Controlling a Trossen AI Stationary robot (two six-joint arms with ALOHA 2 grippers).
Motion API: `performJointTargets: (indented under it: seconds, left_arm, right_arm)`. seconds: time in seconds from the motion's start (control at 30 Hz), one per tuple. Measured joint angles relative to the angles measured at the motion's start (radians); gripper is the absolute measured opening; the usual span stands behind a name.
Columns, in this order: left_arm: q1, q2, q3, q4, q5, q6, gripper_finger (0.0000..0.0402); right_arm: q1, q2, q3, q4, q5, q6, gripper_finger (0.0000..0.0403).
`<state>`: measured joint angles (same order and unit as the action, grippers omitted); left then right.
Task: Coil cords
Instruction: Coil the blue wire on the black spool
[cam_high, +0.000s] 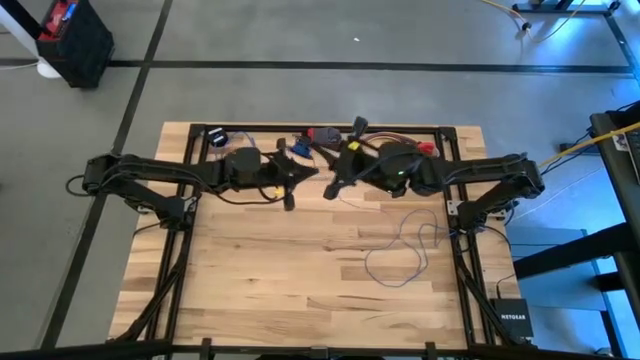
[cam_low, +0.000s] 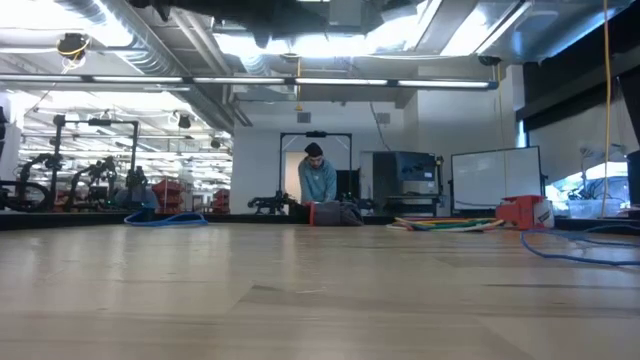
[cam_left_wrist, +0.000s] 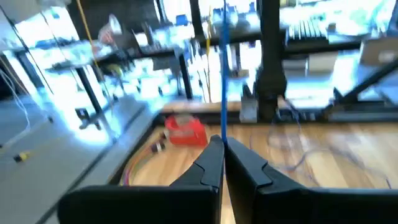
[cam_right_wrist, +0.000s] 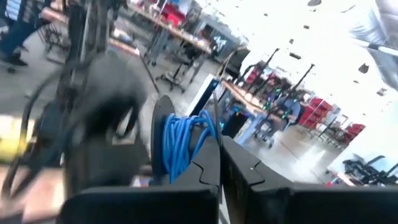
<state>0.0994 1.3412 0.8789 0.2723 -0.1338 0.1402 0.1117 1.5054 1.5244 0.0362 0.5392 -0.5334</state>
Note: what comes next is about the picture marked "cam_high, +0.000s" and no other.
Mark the black crate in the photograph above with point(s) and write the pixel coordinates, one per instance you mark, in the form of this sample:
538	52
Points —
85	55

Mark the black blue white adapter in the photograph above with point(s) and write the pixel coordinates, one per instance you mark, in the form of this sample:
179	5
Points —
216	136

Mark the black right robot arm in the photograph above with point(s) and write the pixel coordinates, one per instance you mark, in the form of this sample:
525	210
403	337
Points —
480	167

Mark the red case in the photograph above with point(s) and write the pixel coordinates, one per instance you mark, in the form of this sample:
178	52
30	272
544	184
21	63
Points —
57	17

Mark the grey metal bracket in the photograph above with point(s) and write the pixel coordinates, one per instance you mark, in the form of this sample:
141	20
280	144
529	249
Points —
452	207
190	204

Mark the black station base frame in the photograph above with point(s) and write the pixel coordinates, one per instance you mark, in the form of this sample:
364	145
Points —
560	7

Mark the black Netgear switch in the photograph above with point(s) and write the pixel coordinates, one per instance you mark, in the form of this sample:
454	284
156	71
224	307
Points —
512	317

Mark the grey red pouch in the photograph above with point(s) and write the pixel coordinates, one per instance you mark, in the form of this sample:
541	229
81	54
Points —
327	134

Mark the black keyboard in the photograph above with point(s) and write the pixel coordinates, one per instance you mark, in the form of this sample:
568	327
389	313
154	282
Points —
635	155

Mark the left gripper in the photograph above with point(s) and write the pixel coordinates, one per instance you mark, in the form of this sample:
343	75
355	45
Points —
247	167

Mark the black aluminium frame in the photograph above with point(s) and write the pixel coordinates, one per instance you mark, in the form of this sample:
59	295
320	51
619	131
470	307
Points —
270	128

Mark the red plastic holder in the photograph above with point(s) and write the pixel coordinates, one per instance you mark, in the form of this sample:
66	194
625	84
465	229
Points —
427	148

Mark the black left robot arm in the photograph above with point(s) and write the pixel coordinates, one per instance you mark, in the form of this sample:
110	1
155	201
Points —
160	172

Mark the white stand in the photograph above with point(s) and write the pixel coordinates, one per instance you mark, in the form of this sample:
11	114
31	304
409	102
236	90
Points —
47	70

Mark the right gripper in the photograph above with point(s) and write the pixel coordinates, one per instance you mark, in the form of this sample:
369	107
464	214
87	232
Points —
395	170

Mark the black desk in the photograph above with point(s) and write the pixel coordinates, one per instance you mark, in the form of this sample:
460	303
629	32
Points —
627	210

